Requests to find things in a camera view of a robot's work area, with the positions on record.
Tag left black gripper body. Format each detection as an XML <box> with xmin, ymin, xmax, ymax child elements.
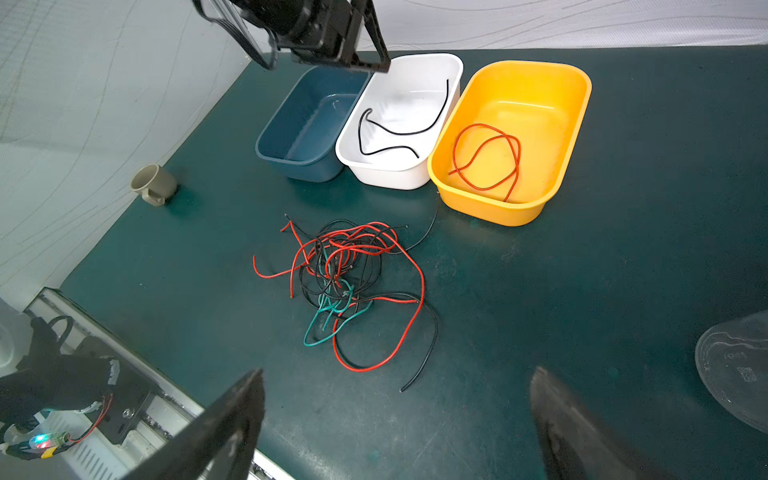
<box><xmin>233</xmin><ymin>0</ymin><xmax>391</xmax><ymax>73</ymax></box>

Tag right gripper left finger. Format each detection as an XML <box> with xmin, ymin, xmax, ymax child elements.
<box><xmin>126</xmin><ymin>370</ymin><xmax>265</xmax><ymax>479</ymax></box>

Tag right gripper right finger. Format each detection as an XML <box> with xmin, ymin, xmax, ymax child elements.
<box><xmin>529</xmin><ymin>366</ymin><xmax>674</xmax><ymax>479</ymax></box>

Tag black cable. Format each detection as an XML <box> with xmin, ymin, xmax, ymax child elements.
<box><xmin>357</xmin><ymin>79</ymin><xmax>451</xmax><ymax>160</ymax></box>

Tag red cable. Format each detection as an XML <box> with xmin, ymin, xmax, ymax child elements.
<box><xmin>448</xmin><ymin>122</ymin><xmax>523</xmax><ymax>203</ymax></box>

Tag blue plastic bin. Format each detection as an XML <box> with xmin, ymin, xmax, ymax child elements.
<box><xmin>255</xmin><ymin>67</ymin><xmax>371</xmax><ymax>183</ymax></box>

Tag white plastic bin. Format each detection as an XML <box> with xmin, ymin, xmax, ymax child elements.
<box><xmin>335</xmin><ymin>53</ymin><xmax>464</xmax><ymax>190</ymax></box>

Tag clear plastic lid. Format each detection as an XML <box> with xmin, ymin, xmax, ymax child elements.
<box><xmin>695</xmin><ymin>311</ymin><xmax>767</xmax><ymax>433</ymax></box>

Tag yellow plastic bin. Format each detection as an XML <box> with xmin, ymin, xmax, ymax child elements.
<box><xmin>427</xmin><ymin>60</ymin><xmax>592</xmax><ymax>227</ymax></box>

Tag beige mug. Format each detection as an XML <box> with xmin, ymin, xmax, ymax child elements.
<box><xmin>130</xmin><ymin>164</ymin><xmax>178</xmax><ymax>207</ymax></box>

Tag aluminium front rail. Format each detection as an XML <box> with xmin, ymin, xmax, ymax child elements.
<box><xmin>23</xmin><ymin>287</ymin><xmax>295</xmax><ymax>480</ymax></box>

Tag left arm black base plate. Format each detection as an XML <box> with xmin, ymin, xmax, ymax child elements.
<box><xmin>74</xmin><ymin>336</ymin><xmax>160</xmax><ymax>445</ymax></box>

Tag green cable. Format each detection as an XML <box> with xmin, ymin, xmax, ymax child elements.
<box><xmin>302</xmin><ymin>248</ymin><xmax>374</xmax><ymax>348</ymax></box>

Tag tangled black cables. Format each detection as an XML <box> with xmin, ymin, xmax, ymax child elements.
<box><xmin>283</xmin><ymin>206</ymin><xmax>440</xmax><ymax>394</ymax></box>

